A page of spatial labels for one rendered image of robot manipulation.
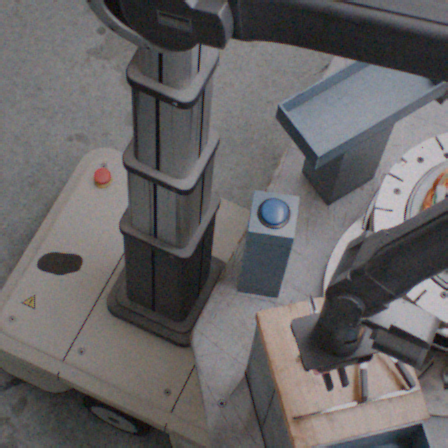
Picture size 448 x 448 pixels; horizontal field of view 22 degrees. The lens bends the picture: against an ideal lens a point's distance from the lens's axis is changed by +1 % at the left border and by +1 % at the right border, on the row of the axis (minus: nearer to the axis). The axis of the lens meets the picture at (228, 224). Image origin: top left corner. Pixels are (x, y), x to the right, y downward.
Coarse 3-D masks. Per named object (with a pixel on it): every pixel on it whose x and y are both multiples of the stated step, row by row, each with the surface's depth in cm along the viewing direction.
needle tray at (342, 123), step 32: (352, 64) 179; (320, 96) 181; (352, 96) 181; (384, 96) 182; (416, 96) 182; (288, 128) 177; (320, 128) 179; (352, 128) 179; (384, 128) 179; (320, 160) 174; (352, 160) 188; (320, 192) 200
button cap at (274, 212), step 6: (264, 204) 171; (270, 204) 171; (276, 204) 171; (282, 204) 171; (264, 210) 170; (270, 210) 170; (276, 210) 170; (282, 210) 170; (264, 216) 170; (270, 216) 170; (276, 216) 170; (282, 216) 170; (270, 222) 170; (276, 222) 170; (282, 222) 170
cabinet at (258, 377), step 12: (252, 348) 174; (252, 360) 177; (264, 360) 166; (252, 372) 180; (264, 372) 168; (252, 384) 183; (264, 384) 171; (252, 396) 185; (264, 396) 173; (276, 396) 163; (264, 408) 176; (276, 408) 165; (264, 420) 179; (276, 420) 167; (264, 432) 180; (276, 432) 169; (264, 444) 182; (276, 444) 172; (288, 444) 161
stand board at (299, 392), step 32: (256, 320) 163; (288, 320) 161; (288, 352) 159; (288, 384) 157; (320, 384) 158; (352, 384) 158; (384, 384) 158; (416, 384) 159; (288, 416) 156; (320, 416) 156; (352, 416) 156; (384, 416) 156; (416, 416) 157
